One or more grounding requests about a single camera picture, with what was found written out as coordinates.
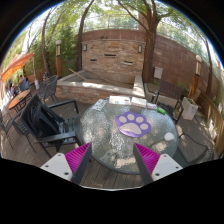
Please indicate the small white packet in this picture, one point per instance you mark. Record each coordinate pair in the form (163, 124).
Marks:
(151, 106)

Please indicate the black chair right front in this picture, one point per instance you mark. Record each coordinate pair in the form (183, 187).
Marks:
(191, 152)

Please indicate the round wooden table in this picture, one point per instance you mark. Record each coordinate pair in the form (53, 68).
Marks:
(19, 102)

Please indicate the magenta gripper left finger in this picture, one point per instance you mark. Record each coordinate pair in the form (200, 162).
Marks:
(70, 166)

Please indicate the round glass patio table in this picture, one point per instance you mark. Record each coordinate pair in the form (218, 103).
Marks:
(113, 129)

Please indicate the white book on table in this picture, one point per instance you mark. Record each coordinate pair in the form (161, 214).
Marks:
(121, 100)

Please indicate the purple paw print mousepad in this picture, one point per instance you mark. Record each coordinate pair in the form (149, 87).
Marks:
(132, 124)

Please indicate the dark chair behind table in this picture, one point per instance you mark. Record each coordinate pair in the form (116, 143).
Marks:
(168, 97)

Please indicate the white box on table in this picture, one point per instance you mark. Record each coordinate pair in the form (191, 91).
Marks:
(138, 102)

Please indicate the stone fountain basin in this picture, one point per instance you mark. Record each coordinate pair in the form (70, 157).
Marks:
(78, 85)

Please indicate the black patio armchair left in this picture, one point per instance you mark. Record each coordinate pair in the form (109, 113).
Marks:
(47, 127)

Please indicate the orange patio umbrella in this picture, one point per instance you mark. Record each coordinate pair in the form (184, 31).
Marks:
(17, 62)

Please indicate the remote control grey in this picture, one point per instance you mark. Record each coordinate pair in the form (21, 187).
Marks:
(99, 104)

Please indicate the white planter box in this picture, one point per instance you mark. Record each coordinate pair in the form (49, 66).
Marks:
(190, 108)

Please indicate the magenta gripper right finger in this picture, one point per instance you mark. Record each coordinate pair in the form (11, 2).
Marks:
(153, 166)

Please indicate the metal mesh chair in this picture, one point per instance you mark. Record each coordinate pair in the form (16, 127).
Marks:
(47, 88)

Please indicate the green small object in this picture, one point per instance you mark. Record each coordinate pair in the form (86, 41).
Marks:
(161, 111)

